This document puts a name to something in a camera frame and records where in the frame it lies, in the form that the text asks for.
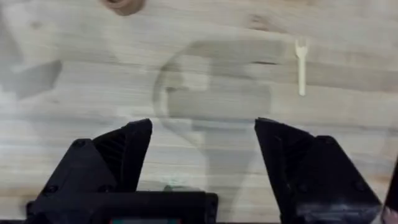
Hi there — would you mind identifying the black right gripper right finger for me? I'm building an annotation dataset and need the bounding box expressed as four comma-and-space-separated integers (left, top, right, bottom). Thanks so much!
254, 117, 383, 224

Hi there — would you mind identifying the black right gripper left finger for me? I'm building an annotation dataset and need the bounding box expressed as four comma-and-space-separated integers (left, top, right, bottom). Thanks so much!
34, 118, 154, 203

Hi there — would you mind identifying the wooden fork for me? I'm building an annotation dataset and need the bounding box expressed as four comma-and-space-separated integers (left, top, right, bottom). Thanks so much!
294, 39, 309, 97

